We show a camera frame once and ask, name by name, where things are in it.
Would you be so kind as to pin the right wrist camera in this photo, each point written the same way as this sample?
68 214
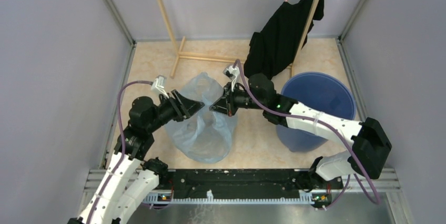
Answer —
233 73

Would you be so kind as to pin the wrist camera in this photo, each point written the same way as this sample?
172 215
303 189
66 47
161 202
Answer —
158 86
233 73

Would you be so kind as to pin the light blue plastic trash bag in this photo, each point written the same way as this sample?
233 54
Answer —
207 136

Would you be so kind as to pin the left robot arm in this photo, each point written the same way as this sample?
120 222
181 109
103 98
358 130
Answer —
129 178

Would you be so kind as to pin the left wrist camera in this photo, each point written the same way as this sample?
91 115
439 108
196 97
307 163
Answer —
158 86

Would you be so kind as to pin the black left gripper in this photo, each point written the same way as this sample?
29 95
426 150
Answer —
184 108

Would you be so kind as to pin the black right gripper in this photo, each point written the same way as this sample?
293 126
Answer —
222 104

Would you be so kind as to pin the black t-shirt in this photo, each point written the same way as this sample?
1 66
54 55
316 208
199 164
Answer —
275 47

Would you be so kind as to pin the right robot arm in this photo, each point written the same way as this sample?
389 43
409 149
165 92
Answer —
367 146

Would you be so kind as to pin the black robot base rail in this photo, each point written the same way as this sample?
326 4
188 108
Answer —
244 184

